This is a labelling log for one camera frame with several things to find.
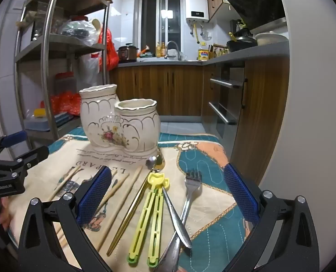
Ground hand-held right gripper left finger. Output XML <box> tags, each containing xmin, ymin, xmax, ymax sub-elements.
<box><xmin>17</xmin><ymin>165</ymin><xmax>112</xmax><ymax>272</ymax></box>

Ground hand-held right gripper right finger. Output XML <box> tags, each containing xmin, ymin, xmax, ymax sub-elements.
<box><xmin>222</xmin><ymin>163</ymin><xmax>320</xmax><ymax>272</ymax></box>

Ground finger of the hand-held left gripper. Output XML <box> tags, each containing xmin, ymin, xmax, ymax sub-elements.
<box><xmin>0</xmin><ymin>131</ymin><xmax>27</xmax><ymax>161</ymax></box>
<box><xmin>12</xmin><ymin>146</ymin><xmax>50</xmax><ymax>177</ymax></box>

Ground wooden chopstick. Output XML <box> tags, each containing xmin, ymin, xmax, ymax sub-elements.
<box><xmin>100</xmin><ymin>173</ymin><xmax>130</xmax><ymax>209</ymax></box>
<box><xmin>97</xmin><ymin>167</ymin><xmax>144</xmax><ymax>252</ymax></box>
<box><xmin>47</xmin><ymin>166</ymin><xmax>81</xmax><ymax>202</ymax></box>

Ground silver fork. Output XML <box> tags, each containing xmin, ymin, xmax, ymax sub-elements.
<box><xmin>154</xmin><ymin>168</ymin><xmax>202</xmax><ymax>272</ymax></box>

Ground yellow green training chopsticks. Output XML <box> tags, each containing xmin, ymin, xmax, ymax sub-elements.
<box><xmin>127</xmin><ymin>171</ymin><xmax>170</xmax><ymax>267</ymax></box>

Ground silver spoon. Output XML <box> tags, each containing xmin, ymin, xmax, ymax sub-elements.
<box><xmin>145</xmin><ymin>156</ymin><xmax>192</xmax><ymax>248</ymax></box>

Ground cream floral ceramic utensil holder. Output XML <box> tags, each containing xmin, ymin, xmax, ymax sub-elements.
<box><xmin>79</xmin><ymin>84</ymin><xmax>161</xmax><ymax>153</ymax></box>

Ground person's left hand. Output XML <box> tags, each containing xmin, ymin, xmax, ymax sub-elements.
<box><xmin>0</xmin><ymin>196</ymin><xmax>15</xmax><ymax>231</ymax></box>

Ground printed teal beige cloth mat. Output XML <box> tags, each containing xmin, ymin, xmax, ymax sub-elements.
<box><xmin>8</xmin><ymin>126</ymin><xmax>255</xmax><ymax>272</ymax></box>

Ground stack of grey blue trays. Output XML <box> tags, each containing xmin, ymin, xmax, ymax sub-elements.
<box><xmin>23</xmin><ymin>110</ymin><xmax>80</xmax><ymax>132</ymax></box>

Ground crumpled red plastic bag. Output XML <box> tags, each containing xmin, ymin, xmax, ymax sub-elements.
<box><xmin>42</xmin><ymin>91</ymin><xmax>82</xmax><ymax>117</ymax></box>

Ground plastic jar with red lid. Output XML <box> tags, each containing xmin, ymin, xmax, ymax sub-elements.
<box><xmin>53</xmin><ymin>72</ymin><xmax>75</xmax><ymax>97</ymax></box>

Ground metal shelf rack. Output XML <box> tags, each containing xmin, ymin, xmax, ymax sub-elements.
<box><xmin>13</xmin><ymin>0</ymin><xmax>113</xmax><ymax>142</ymax></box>

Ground hanging white plastic bag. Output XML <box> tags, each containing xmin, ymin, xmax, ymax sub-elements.
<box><xmin>79</xmin><ymin>52</ymin><xmax>102</xmax><ymax>84</ymax></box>

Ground wooden lower kitchen cabinets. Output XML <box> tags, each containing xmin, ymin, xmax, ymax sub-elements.
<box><xmin>110</xmin><ymin>64</ymin><xmax>205</xmax><ymax>117</ymax></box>

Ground clear bag with dark contents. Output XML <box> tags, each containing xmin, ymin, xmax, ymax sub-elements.
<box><xmin>57</xmin><ymin>17</ymin><xmax>99</xmax><ymax>47</ymax></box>

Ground hanging red plastic bag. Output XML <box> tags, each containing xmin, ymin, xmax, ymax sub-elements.
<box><xmin>98</xmin><ymin>28</ymin><xmax>120</xmax><ymax>71</ymax></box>

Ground dark red pressure cooker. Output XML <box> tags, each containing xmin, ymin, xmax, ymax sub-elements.
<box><xmin>117</xmin><ymin>43</ymin><xmax>139</xmax><ymax>63</ymax></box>

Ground black wok with lid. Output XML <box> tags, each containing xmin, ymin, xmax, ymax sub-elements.
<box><xmin>226</xmin><ymin>35</ymin><xmax>258</xmax><ymax>52</ymax></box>

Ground white cooking pot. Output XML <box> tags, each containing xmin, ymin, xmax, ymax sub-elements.
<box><xmin>255</xmin><ymin>32</ymin><xmax>289</xmax><ymax>46</ymax></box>

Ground chrome sink faucet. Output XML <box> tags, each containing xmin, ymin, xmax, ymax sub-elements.
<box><xmin>165</xmin><ymin>41</ymin><xmax>183</xmax><ymax>61</ymax></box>

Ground dark kitchen window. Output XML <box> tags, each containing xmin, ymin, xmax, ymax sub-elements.
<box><xmin>140</xmin><ymin>0</ymin><xmax>183</xmax><ymax>54</ymax></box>

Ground white water heater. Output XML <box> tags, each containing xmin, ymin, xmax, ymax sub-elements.
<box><xmin>185</xmin><ymin>0</ymin><xmax>209</xmax><ymax>23</ymax></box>

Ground black range hood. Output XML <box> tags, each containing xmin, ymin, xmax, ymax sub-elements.
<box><xmin>220</xmin><ymin>0</ymin><xmax>287</xmax><ymax>30</ymax></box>

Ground gold long-handled spoon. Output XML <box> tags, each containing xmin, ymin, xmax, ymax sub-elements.
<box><xmin>106</xmin><ymin>147</ymin><xmax>166</xmax><ymax>257</ymax></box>

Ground wooden cabinet with black handle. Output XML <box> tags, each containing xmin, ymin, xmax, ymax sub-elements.
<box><xmin>230</xmin><ymin>57</ymin><xmax>290</xmax><ymax>185</ymax></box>

